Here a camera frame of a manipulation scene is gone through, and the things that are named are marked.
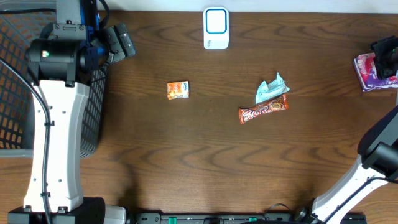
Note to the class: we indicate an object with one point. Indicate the small orange snack packet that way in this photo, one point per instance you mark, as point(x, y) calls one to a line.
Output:
point(177, 90)

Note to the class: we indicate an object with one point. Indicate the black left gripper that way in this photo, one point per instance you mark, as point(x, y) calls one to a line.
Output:
point(121, 43)

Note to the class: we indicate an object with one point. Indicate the dark grey plastic basket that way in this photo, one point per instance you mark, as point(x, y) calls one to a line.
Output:
point(18, 30)

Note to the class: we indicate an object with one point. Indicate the orange chocolate bar wrapper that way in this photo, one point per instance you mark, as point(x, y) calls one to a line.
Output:
point(277, 104)

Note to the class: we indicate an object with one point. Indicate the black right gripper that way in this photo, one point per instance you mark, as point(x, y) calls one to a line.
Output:
point(383, 48)

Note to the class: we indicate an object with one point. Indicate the white barcode scanner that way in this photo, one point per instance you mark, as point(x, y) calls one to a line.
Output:
point(215, 28)

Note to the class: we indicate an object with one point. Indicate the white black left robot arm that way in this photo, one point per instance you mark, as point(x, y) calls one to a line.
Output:
point(61, 64)

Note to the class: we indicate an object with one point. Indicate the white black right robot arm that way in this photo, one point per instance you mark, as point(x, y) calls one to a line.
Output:
point(376, 163)

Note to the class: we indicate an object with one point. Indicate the purple red snack packet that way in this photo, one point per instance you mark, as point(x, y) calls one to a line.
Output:
point(367, 75)

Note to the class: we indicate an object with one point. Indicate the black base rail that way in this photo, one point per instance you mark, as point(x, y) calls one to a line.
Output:
point(212, 218)

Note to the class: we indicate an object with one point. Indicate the teal snack packet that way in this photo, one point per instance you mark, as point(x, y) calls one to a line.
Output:
point(267, 91)

